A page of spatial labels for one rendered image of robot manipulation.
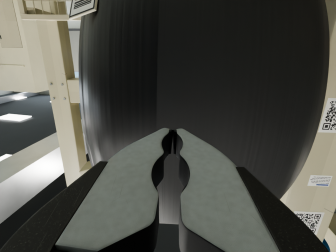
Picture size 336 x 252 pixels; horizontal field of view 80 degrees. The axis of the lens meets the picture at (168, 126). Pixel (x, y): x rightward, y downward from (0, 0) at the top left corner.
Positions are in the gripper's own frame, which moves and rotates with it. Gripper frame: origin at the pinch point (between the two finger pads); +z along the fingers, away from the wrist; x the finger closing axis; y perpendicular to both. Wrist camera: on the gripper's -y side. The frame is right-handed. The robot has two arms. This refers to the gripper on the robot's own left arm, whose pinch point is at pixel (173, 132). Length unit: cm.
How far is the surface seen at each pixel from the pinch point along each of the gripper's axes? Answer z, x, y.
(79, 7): 14.9, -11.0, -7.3
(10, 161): 251, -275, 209
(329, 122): 28.9, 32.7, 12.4
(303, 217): 26, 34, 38
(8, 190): 199, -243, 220
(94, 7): 13.8, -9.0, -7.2
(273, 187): 8.3, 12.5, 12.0
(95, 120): 9.8, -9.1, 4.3
